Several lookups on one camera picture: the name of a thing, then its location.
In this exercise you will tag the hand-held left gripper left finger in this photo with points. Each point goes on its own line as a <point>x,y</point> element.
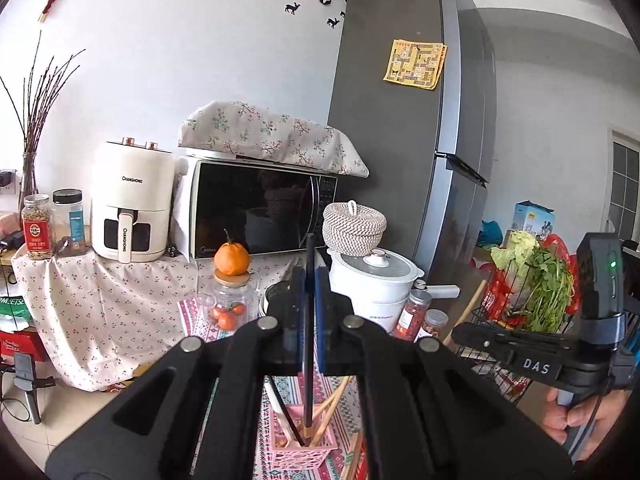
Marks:
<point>298,310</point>

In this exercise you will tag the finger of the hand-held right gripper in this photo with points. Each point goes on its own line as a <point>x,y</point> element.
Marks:
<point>500,342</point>

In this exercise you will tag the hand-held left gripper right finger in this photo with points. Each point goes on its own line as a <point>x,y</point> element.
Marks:
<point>324,320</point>

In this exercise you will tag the black chopstick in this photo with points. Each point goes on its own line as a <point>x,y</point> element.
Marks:
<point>290,417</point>
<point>308,400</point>

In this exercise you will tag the wooden chopstick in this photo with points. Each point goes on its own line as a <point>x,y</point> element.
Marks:
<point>327,405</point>

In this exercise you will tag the pink utensil holder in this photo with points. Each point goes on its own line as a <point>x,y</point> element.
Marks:
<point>300,457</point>

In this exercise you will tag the pile of chopsticks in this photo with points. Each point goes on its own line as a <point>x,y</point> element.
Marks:
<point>352,457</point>

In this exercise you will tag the person's right hand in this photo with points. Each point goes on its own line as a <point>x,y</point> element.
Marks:
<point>607,412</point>

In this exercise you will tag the red snack packet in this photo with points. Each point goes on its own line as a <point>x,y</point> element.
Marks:
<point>495,300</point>

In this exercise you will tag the red plastic bag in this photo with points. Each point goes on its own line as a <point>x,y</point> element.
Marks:
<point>562,250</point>

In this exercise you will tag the leafy green herbs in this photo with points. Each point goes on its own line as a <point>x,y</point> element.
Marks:
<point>547,290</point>

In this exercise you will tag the white electric pot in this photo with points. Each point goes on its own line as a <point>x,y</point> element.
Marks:
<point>370,290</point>

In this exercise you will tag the glass jar with wooden lid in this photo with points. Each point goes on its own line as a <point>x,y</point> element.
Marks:
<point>232,295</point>

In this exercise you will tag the jar of dried fruit slices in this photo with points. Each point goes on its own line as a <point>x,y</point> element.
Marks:
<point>434,322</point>

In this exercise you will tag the orange tangerine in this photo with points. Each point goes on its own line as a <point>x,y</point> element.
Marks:
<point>232,260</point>

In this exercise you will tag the jar of red dried fruit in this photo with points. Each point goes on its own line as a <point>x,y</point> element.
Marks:
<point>410,317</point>

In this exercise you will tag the napa cabbage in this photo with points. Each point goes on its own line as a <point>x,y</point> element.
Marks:
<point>515,250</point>

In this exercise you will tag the light blue box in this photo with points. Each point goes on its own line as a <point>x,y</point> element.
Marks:
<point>532,220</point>

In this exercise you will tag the woven lidded basket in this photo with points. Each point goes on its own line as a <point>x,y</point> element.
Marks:
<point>352,230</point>

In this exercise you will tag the white framed window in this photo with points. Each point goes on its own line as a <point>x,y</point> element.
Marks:
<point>622,185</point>

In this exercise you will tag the striped patterned tablecloth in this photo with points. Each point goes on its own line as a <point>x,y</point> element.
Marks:
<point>192,317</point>

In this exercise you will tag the blue plastic bag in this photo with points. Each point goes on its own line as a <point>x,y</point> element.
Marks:
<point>490,232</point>

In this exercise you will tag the black microwave oven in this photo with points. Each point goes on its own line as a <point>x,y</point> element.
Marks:
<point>250,210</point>

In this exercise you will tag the grey refrigerator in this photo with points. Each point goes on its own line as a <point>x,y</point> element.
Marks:
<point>390,160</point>

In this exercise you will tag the floral cloth cover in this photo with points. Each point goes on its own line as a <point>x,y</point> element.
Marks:
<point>260,130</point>

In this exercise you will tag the floral side table cover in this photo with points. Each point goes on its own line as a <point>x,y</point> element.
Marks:
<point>100,310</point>

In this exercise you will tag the white air fryer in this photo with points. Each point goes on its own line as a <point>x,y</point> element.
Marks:
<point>130,195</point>

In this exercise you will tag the blue label jar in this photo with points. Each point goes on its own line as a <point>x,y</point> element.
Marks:
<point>75,225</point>

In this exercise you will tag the red label jar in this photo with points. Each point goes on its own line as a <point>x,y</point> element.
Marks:
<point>37,230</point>

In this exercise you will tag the yellow paper sheet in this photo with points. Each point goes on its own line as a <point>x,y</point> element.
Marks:
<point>415,62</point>

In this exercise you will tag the red box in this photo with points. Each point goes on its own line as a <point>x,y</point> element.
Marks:
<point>15,350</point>

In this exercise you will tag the green white plastic bag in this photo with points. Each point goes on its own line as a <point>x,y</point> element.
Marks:
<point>10,310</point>

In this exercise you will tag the glass vase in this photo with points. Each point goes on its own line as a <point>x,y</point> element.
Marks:
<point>27,180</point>

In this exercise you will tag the dry branches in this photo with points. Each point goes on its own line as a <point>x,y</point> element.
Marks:
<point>31,125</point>

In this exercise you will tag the wall outlet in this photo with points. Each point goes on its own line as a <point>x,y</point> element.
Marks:
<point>7,180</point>

